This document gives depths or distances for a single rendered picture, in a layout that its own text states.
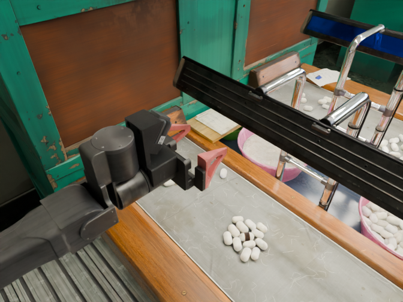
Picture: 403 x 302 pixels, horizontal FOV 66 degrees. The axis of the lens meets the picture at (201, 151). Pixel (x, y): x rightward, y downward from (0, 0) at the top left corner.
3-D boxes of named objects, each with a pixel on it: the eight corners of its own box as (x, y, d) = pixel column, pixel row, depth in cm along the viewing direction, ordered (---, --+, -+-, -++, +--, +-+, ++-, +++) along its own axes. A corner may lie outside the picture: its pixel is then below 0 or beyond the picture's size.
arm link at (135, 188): (130, 148, 50) (90, 168, 46) (152, 165, 47) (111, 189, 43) (135, 178, 54) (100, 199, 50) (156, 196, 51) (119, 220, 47)
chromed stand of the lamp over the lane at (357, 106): (286, 266, 81) (334, 129, 52) (231, 220, 93) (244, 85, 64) (325, 225, 91) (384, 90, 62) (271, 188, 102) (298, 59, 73)
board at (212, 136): (212, 143, 106) (212, 141, 105) (184, 124, 114) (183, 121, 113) (273, 108, 123) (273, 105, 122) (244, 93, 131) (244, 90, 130)
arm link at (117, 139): (112, 115, 46) (30, 150, 40) (147, 141, 42) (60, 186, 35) (124, 171, 54) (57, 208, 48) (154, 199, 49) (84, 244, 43)
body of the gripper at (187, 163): (154, 129, 55) (117, 148, 51) (194, 157, 49) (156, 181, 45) (157, 157, 59) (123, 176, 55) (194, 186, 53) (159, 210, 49)
